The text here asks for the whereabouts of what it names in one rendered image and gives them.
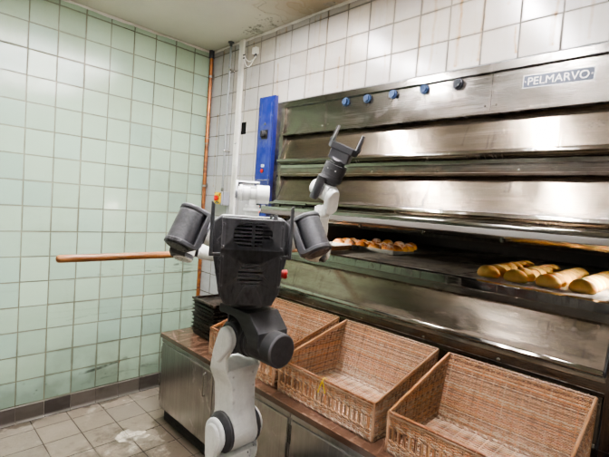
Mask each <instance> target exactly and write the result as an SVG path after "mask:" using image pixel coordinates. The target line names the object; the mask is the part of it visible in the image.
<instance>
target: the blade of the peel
mask: <svg viewBox="0 0 609 457"><path fill-rule="evenodd" d="M330 242H332V241H330ZM348 245H350V244H344V243H337V242H332V246H348ZM360 250H364V251H370V252H375V253H382V254H387V255H406V254H420V252H403V251H393V250H387V249H380V248H368V247H363V246H360Z"/></svg>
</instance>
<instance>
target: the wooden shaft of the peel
mask: <svg viewBox="0 0 609 457"><path fill-rule="evenodd" d="M349 249H352V246H350V245H348V246H332V249H331V250H349ZM151 258H173V257H172V256H171V255H170V253H169V251H157V252H130V253H102V254H75V255H58V256H56V258H55V260H56V262H57V263H71V262H91V261H111V260H131V259H151Z"/></svg>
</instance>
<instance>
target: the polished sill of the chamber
mask: <svg viewBox="0 0 609 457"><path fill-rule="evenodd" d="M325 261H330V262H334V263H339V264H344V265H348V266H353V267H362V268H367V269H371V270H376V271H381V272H386V273H391V274H395V275H400V276H405V277H414V278H418V279H423V280H428V281H433V282H438V283H442V284H447V285H452V286H457V287H465V288H470V289H475V290H479V291H485V292H489V293H494V294H499V295H503V296H509V297H517V298H522V299H526V300H531V301H537V302H541V303H546V304H550V305H555V306H564V307H569V308H573V309H578V310H584V311H588V312H593V313H597V314H602V315H607V316H609V302H607V301H602V300H596V299H592V298H586V297H576V296H571V295H566V294H560V293H555V292H550V291H545V290H539V289H534V288H528V287H519V286H513V285H508V284H503V283H498V282H492V281H487V280H482V279H476V278H471V277H462V276H456V275H451V274H445V273H440V272H435V271H429V270H424V269H419V268H414V267H404V266H399V265H393V264H388V263H382V262H378V261H372V260H367V259H361V258H352V257H347V256H341V255H336V254H330V257H329V258H328V259H326V260H325Z"/></svg>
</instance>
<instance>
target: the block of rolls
mask: <svg viewBox="0 0 609 457"><path fill-rule="evenodd" d="M477 273H478V275H479V276H481V277H492V278H498V277H503V278H504V279H505V280H506V281H510V282H516V283H526V282H527V281H530V282H533V281H536V284H537V285H538V286H541V287H550V288H560V287H565V286H568V287H569V289H570V290H571V291H574V292H578V293H583V294H589V295H595V294H596V293H600V292H602V291H603V290H605V289H606V288H609V271H603V272H600V273H598V274H593V275H592V276H589V273H588V272H587V271H586V270H585V269H583V268H581V267H573V268H569V269H565V270H561V268H560V267H559V266H557V265H554V264H546V265H540V266H535V264H534V263H532V262H530V261H527V260H523V261H517V262H508V263H498V264H492V265H485V266H481V267H480V268H479V269H478V271H477Z"/></svg>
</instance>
